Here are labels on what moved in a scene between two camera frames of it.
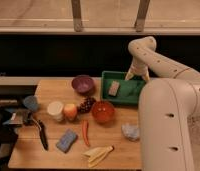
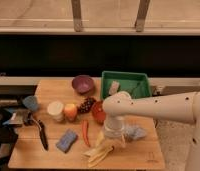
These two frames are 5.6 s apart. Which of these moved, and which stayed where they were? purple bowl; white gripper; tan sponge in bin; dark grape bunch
Moved: white gripper
Stayed: purple bowl; tan sponge in bin; dark grape bunch
